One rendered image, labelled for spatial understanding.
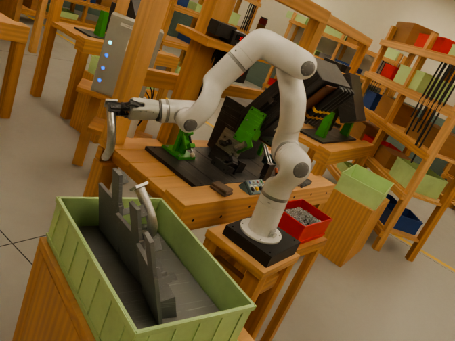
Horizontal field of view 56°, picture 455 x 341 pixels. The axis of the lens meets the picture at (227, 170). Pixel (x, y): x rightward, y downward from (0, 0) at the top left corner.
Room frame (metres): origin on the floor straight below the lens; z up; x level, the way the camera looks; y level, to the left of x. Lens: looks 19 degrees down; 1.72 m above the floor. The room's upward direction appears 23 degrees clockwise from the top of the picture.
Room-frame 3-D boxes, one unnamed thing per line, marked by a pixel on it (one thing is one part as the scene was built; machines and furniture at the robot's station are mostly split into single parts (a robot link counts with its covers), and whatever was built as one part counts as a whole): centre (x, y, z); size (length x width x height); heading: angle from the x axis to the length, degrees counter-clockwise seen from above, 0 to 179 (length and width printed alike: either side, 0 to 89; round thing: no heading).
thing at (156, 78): (2.71, 0.28, 1.23); 1.30 x 0.05 x 0.09; 145
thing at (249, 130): (2.40, -0.04, 1.17); 0.13 x 0.12 x 0.20; 145
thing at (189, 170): (2.50, -0.03, 0.89); 1.10 x 0.42 x 0.02; 145
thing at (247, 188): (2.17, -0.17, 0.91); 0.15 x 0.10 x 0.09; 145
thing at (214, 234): (1.72, -0.24, 0.83); 0.32 x 0.32 x 0.04; 59
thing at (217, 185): (1.99, -0.01, 0.91); 0.10 x 0.08 x 0.03; 66
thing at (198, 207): (2.34, -0.26, 0.82); 1.50 x 0.14 x 0.15; 145
